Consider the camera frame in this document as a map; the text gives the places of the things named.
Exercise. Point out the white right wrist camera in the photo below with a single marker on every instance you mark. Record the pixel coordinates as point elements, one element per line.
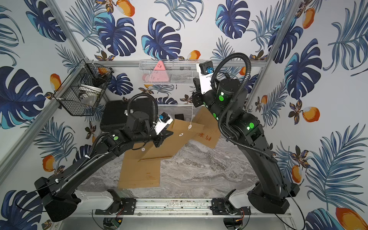
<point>205,71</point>

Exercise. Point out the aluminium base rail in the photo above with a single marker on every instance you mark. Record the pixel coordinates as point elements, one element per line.
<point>183,208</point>

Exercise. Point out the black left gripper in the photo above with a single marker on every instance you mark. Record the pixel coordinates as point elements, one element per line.
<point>157,137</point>

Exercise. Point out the pink triangle item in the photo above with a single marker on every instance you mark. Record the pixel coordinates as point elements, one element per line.
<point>159,74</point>

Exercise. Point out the brown kraft file bag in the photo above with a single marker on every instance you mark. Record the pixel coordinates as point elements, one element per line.
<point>210,134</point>
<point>183,132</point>
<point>137,173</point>

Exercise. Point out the black plastic tool case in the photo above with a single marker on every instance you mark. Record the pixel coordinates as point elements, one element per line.
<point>115,113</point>

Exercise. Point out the black wire basket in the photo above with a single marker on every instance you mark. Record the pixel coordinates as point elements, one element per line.
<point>81,93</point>

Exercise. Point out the small black box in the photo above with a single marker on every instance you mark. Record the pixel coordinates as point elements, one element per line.
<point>179,117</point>

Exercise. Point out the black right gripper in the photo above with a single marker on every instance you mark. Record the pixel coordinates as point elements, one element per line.
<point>200,97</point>

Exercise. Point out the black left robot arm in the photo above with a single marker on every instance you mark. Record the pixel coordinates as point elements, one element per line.
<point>58,193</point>

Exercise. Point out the clear white mesh wall basket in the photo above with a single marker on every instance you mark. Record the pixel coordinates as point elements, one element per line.
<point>180,71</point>

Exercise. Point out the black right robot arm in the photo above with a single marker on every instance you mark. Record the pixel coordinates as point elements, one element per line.
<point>225,100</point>

